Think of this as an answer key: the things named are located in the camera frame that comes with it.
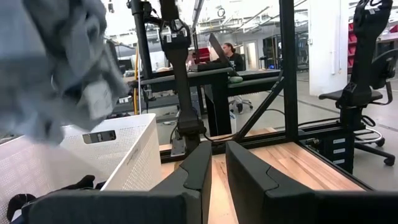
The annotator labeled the black laptop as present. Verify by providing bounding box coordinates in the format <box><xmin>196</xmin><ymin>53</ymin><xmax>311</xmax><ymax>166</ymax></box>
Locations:
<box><xmin>188</xmin><ymin>32</ymin><xmax>237</xmax><ymax>73</ymax></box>

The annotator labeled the red box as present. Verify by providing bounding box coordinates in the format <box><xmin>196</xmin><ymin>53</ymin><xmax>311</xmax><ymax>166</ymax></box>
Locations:
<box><xmin>194</xmin><ymin>47</ymin><xmax>211</xmax><ymax>65</ymax></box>

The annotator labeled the black aluminium table frame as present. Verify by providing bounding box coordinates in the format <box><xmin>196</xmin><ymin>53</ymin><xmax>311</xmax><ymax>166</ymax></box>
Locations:
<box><xmin>126</xmin><ymin>0</ymin><xmax>374</xmax><ymax>191</ymax></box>

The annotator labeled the white perforated plastic bin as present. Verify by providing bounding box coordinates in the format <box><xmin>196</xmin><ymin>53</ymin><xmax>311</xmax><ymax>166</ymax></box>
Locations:
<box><xmin>0</xmin><ymin>113</ymin><xmax>162</xmax><ymax>224</ymax></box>

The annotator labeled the navy dotted garment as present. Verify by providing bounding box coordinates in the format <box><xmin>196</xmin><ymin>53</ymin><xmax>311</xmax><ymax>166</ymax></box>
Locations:
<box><xmin>6</xmin><ymin>174</ymin><xmax>106</xmax><ymax>223</ymax></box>

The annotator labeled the office chair with castors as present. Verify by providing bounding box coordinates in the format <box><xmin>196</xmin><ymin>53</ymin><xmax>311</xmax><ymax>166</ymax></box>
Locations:
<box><xmin>228</xmin><ymin>95</ymin><xmax>254</xmax><ymax>114</ymax></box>

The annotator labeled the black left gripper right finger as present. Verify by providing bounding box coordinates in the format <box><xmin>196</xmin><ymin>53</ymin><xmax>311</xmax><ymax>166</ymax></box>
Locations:
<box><xmin>225</xmin><ymin>140</ymin><xmax>398</xmax><ymax>224</ymax></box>

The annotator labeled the black office chair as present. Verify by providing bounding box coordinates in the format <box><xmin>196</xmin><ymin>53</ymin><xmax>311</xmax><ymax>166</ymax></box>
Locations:
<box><xmin>318</xmin><ymin>49</ymin><xmax>398</xmax><ymax>167</ymax></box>

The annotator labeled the black grey-topped desk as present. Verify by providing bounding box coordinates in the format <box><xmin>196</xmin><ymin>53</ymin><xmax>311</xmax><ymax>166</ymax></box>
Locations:
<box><xmin>129</xmin><ymin>67</ymin><xmax>284</xmax><ymax>138</ymax></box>

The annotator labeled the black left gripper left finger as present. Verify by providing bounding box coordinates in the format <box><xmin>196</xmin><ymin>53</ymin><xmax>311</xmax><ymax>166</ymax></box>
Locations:
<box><xmin>21</xmin><ymin>141</ymin><xmax>213</xmax><ymax>224</ymax></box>

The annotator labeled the red storage bin shelf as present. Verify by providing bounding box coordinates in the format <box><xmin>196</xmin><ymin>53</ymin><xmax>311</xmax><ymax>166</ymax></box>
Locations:
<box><xmin>347</xmin><ymin>21</ymin><xmax>398</xmax><ymax>74</ymax></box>

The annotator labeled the person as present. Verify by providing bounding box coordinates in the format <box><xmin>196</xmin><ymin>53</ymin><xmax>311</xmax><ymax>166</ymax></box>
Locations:
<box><xmin>222</xmin><ymin>42</ymin><xmax>246</xmax><ymax>72</ymax></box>

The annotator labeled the grey garment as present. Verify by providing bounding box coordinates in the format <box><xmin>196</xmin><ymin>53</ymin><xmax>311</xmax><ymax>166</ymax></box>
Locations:
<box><xmin>0</xmin><ymin>0</ymin><xmax>130</xmax><ymax>146</ymax></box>

